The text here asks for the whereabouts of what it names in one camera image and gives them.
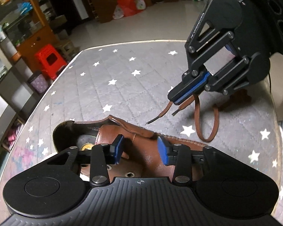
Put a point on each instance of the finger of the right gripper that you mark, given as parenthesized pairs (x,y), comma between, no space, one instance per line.
(226,77)
(204,41)

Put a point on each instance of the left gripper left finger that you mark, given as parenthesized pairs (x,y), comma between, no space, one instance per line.
(98,158)

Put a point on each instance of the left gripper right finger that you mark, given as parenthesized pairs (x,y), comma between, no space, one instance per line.
(182,157)

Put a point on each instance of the brown leather shoe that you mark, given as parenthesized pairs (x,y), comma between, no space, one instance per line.
(140,156)

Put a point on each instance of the grey star-patterned table mat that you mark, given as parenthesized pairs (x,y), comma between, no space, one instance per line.
(131,81)

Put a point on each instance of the red folding laundry basket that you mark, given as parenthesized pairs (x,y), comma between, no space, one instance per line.
(126,8)

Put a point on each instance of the purple patterned bin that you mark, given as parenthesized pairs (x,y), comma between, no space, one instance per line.
(38,82)

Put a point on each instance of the red plastic stool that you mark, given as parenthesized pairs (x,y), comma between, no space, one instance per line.
(51,62)

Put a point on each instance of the wooden display cabinet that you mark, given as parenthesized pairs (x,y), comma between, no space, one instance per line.
(27,28)

